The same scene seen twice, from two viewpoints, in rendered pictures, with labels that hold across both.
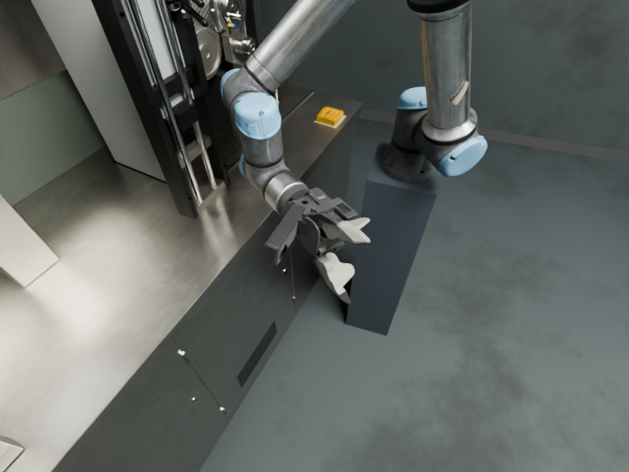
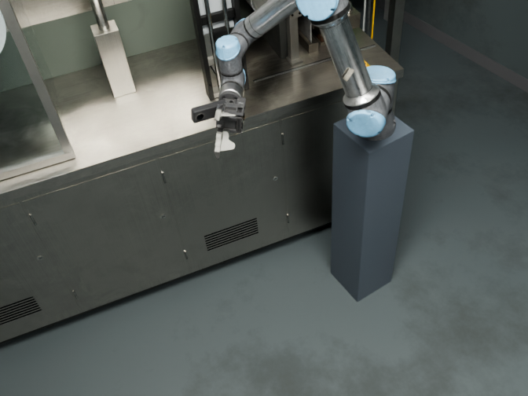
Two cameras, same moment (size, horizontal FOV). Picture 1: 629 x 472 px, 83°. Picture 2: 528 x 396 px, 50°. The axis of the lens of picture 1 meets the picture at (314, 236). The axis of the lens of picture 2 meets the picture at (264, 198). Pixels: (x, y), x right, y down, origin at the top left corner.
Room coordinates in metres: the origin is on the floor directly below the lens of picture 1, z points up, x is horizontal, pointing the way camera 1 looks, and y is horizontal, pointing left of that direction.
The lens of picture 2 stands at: (-0.51, -1.05, 2.18)
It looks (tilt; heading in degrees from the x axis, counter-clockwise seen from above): 46 degrees down; 45
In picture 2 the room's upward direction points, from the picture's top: 6 degrees counter-clockwise
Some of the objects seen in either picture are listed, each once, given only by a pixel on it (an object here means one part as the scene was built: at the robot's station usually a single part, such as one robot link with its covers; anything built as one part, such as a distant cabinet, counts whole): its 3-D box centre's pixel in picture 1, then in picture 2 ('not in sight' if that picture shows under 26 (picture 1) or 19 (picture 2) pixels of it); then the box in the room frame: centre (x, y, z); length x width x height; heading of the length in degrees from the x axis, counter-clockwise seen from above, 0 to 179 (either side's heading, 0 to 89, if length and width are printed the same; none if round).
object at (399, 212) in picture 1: (384, 257); (365, 212); (0.85, -0.27, 0.45); 0.20 x 0.20 x 0.90; 72
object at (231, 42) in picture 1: (244, 88); (293, 27); (1.02, 0.21, 1.05); 0.06 x 0.05 x 0.31; 62
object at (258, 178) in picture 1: (266, 172); (232, 81); (0.56, 0.10, 1.11); 0.11 x 0.08 x 0.09; 36
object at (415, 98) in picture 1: (419, 116); (375, 88); (0.84, -0.28, 1.07); 0.13 x 0.12 x 0.14; 22
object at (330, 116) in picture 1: (329, 116); not in sight; (1.10, -0.05, 0.91); 0.07 x 0.07 x 0.02; 62
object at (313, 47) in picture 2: not in sight; (299, 32); (1.18, 0.31, 0.92); 0.28 x 0.04 x 0.04; 62
